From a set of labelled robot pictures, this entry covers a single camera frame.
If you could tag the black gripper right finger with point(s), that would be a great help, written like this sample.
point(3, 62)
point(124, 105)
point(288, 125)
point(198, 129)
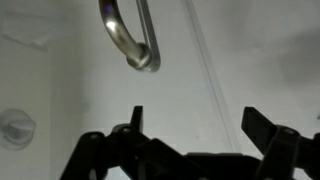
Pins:
point(283, 150)

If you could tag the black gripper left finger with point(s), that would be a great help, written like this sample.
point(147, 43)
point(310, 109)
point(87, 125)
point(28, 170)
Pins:
point(133, 150)

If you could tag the glass shower door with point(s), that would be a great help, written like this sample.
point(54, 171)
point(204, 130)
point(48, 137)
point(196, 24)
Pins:
point(100, 93)

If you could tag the white shower valve knob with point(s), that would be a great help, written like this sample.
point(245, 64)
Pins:
point(17, 128)

